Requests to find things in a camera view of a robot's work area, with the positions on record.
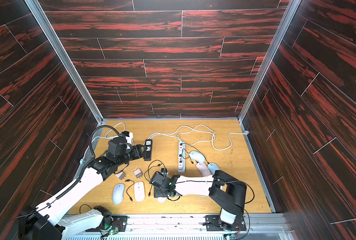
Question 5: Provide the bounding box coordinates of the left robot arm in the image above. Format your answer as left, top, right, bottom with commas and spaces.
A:
18, 145, 144, 240

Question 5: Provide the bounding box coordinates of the light blue mouse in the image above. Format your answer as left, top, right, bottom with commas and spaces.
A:
189, 151, 206, 163
207, 163, 220, 175

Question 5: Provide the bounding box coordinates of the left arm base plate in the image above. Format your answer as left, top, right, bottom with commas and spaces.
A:
86, 215, 129, 234

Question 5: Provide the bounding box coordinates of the light blue mouse right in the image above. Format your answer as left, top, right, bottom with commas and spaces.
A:
207, 163, 220, 175

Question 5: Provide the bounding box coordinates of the black power strip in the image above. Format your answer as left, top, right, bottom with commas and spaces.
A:
144, 139, 153, 161

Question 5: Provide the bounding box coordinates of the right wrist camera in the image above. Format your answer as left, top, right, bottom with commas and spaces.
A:
122, 131, 134, 146

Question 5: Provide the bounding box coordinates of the white power strip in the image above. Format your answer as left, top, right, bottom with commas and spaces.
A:
178, 142, 185, 173

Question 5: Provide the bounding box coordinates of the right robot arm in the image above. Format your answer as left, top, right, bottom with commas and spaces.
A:
149, 170, 247, 229

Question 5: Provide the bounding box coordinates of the pink charger adapter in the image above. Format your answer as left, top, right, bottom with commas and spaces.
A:
115, 172, 126, 180
133, 169, 144, 179

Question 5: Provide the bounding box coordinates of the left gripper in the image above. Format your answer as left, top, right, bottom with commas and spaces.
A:
115, 143, 148, 168

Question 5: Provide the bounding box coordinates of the pink mouse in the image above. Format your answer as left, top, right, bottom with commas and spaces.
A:
196, 162, 212, 177
157, 197, 167, 203
134, 181, 146, 202

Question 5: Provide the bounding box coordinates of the white power cable right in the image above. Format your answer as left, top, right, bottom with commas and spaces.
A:
147, 124, 250, 151

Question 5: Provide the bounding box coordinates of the black usb cable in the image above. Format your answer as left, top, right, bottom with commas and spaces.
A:
143, 159, 167, 197
125, 177, 136, 200

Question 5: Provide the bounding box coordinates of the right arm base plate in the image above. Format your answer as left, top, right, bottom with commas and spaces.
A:
202, 214, 247, 231

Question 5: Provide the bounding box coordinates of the light blue mouse upper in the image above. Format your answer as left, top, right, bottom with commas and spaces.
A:
189, 151, 206, 163

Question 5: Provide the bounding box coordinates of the white mouse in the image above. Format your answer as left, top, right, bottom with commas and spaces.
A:
113, 184, 125, 205

